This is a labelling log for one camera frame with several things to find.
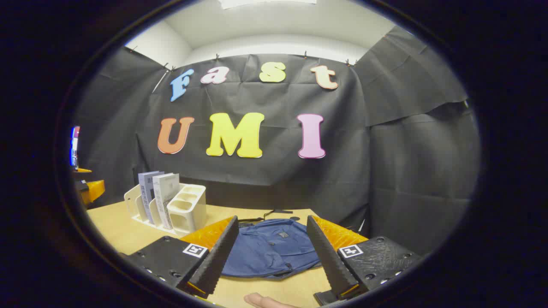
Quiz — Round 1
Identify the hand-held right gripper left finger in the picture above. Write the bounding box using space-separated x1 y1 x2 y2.
122 215 239 300

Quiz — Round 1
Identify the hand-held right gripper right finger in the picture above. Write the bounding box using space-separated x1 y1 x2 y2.
307 215 424 307

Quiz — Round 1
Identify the white book with grey-blue spine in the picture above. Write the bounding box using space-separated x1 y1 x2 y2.
138 171 165 225
152 173 180 230

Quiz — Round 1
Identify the blue schoolbag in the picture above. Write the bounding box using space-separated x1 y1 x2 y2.
220 209 326 281

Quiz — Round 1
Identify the white bookshelf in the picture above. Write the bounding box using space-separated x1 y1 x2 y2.
124 183 207 235

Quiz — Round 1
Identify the computer screen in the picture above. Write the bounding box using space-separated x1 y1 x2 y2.
70 125 80 167

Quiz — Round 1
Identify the black backdrop cloth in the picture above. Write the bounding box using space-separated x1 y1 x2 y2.
73 26 482 257

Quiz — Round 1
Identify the ceiling light panel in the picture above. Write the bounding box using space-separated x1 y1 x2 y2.
218 0 317 10

